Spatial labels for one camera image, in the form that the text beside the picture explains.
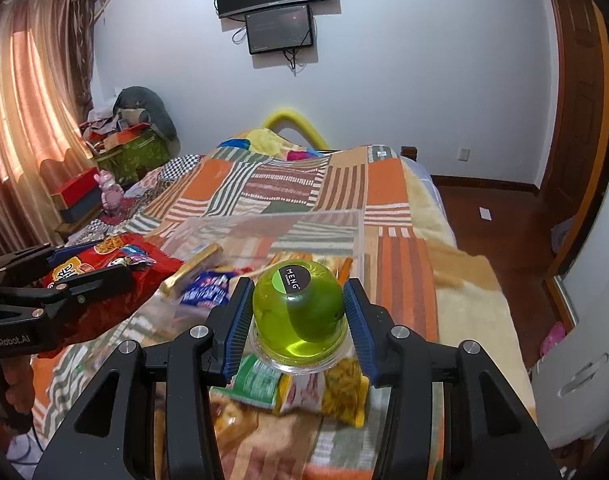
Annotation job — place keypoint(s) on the pink plush toy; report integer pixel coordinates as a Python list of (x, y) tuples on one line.
[(111, 193)]

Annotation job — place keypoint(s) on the yellow pillow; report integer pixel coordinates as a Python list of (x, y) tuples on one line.
[(294, 129)]

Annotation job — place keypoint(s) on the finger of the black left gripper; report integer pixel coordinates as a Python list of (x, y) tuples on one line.
[(70, 297), (34, 262)]

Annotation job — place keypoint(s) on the pink curtain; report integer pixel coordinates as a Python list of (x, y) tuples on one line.
[(46, 58)]

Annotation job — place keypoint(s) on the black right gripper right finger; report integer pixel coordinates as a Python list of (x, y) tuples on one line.
[(488, 432)]

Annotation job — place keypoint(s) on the small wall monitor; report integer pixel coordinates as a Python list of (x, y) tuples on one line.
[(280, 28)]

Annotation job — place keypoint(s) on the red box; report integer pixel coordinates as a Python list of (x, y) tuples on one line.
[(72, 191)]

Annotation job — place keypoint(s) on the white cabinet with stickers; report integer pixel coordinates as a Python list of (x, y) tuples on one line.
[(571, 382)]

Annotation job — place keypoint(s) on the clear gold striped cracker pack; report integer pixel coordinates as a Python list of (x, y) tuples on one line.
[(207, 257)]

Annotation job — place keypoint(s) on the wall socket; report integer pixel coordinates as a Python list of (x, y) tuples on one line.
[(463, 154)]

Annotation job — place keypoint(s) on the person's left hand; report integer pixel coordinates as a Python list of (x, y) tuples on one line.
[(18, 374)]

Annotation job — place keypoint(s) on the yellow snack packet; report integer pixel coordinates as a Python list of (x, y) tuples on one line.
[(339, 393)]

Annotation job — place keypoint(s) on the orange striped patchwork blanket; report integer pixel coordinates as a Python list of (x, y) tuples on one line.
[(364, 204)]

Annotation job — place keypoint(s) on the clear plastic storage box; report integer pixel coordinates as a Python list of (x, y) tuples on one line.
[(251, 244)]

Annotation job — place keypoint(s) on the green jelly cup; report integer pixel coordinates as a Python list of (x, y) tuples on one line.
[(298, 319)]

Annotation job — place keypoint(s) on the green snack packet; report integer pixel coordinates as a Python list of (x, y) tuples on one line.
[(255, 384)]

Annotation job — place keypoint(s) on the green patterned bag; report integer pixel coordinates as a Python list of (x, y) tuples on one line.
[(130, 162)]

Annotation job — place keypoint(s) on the large red chips bag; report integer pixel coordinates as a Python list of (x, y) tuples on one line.
[(149, 265)]

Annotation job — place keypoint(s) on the blue biscuit snack packet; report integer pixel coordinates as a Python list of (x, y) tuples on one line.
[(209, 290)]

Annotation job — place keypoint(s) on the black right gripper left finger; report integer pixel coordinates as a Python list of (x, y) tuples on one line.
[(109, 432)]

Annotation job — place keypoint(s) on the brown wooden door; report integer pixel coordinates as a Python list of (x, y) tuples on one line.
[(577, 168)]

